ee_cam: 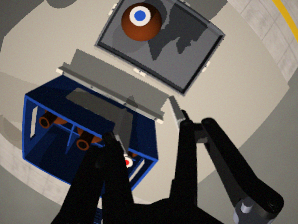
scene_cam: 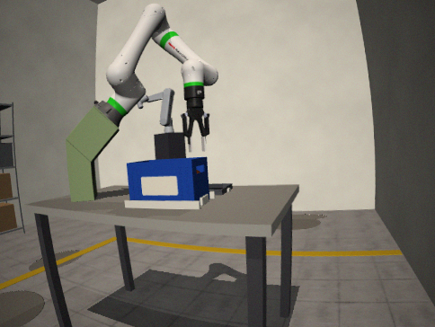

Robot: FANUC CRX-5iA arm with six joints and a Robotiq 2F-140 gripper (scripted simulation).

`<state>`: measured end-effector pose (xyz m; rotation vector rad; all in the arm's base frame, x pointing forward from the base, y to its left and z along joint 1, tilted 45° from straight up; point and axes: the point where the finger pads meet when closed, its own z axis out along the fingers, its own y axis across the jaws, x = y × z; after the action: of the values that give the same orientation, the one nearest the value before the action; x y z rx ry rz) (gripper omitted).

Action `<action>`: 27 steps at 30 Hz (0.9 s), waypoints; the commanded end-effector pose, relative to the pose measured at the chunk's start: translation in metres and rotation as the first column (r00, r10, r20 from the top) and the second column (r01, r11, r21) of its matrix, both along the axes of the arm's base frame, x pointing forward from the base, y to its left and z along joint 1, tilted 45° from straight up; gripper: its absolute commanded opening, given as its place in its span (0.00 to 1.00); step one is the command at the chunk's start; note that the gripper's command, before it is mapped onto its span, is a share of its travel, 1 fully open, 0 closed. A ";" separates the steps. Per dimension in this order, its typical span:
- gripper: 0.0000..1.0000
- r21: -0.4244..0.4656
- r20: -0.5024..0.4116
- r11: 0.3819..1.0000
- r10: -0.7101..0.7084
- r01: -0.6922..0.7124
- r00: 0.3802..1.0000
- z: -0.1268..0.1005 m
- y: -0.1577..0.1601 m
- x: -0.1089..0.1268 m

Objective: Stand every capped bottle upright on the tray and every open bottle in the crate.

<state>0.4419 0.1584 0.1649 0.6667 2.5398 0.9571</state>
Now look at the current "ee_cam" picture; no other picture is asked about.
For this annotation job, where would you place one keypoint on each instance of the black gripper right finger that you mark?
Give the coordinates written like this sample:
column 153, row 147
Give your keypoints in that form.
column 255, row 201

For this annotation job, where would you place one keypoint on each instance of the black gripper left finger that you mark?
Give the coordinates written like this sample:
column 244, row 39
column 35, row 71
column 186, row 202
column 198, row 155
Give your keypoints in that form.
column 81, row 201

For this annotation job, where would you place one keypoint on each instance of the brown bottle with white and red cap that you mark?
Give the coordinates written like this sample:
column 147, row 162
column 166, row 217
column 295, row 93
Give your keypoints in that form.
column 128, row 158

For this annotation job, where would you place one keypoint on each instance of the blue divided crate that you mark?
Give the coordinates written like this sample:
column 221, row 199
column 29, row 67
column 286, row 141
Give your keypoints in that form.
column 89, row 110

